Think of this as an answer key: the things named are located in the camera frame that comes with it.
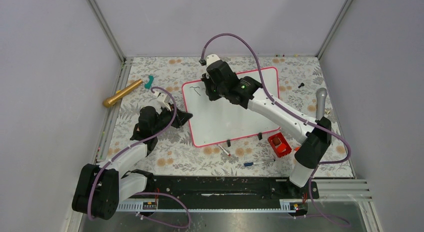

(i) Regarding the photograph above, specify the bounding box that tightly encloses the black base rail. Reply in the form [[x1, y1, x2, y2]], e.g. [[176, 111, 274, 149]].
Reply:
[[115, 174, 321, 211]]

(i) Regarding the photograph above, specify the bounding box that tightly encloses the pink framed whiteboard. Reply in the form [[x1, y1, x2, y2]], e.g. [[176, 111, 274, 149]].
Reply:
[[182, 80, 279, 147]]

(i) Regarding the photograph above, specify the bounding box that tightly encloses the silver microphone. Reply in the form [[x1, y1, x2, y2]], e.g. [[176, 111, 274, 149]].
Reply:
[[315, 88, 328, 120]]

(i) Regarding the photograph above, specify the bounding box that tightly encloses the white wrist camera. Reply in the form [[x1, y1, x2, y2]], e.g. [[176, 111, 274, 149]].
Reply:
[[198, 54, 221, 68], [154, 92, 172, 111]]

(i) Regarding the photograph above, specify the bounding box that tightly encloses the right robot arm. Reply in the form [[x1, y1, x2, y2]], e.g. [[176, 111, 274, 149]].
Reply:
[[200, 55, 332, 198]]

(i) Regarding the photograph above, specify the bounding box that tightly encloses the teal plastic piece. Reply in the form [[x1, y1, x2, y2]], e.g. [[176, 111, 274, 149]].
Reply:
[[144, 75, 155, 89]]

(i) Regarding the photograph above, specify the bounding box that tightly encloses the gold microphone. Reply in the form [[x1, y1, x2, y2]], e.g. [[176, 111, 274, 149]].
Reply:
[[102, 79, 143, 108]]

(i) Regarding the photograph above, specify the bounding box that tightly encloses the blue cap marker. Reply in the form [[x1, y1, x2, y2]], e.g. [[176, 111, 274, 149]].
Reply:
[[243, 159, 275, 167]]

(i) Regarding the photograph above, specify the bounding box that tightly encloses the red plastic box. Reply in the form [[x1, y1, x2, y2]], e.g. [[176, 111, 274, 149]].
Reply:
[[267, 132, 292, 158]]

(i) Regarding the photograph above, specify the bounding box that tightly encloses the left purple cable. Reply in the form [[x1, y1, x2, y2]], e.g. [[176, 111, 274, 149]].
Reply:
[[86, 87, 193, 229]]

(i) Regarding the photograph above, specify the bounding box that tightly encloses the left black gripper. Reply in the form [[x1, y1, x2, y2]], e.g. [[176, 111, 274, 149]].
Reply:
[[152, 103, 193, 134]]

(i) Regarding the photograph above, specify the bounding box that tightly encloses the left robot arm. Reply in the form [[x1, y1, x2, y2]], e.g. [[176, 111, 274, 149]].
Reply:
[[71, 105, 193, 220]]

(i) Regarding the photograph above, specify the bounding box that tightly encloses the red cap marker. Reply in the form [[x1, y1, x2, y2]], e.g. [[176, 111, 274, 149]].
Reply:
[[218, 144, 231, 156]]

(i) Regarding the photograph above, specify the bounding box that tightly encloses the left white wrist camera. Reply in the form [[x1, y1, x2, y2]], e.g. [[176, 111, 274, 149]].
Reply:
[[154, 92, 172, 111]]

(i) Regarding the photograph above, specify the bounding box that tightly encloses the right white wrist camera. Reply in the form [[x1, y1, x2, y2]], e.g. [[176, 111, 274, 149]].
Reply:
[[198, 54, 221, 68]]

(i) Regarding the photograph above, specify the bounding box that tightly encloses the brown block in box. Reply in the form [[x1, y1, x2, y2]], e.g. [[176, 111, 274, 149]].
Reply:
[[272, 138, 281, 147]]

